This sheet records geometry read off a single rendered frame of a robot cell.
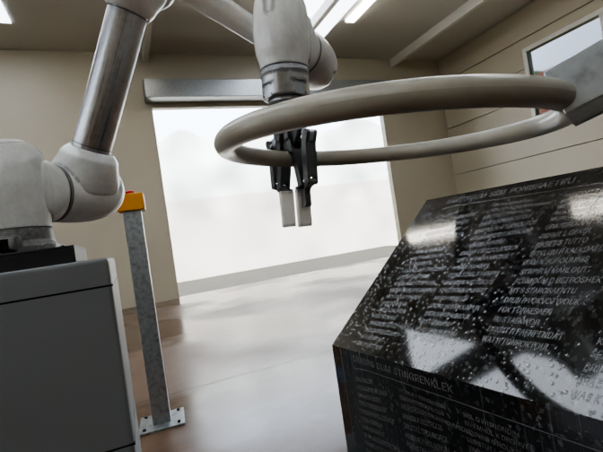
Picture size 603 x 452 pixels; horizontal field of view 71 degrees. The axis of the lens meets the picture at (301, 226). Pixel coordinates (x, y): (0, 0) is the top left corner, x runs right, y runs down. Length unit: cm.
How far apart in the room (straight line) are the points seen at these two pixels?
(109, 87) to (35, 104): 625
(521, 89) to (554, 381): 26
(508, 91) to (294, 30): 47
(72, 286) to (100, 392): 23
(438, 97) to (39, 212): 96
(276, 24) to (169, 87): 646
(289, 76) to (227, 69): 711
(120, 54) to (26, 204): 45
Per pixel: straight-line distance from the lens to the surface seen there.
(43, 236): 116
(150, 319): 211
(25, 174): 116
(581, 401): 44
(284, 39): 80
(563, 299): 50
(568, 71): 52
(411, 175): 899
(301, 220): 77
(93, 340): 100
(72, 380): 102
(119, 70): 126
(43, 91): 754
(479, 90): 42
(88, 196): 126
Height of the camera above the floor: 80
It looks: 1 degrees up
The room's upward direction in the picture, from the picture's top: 8 degrees counter-clockwise
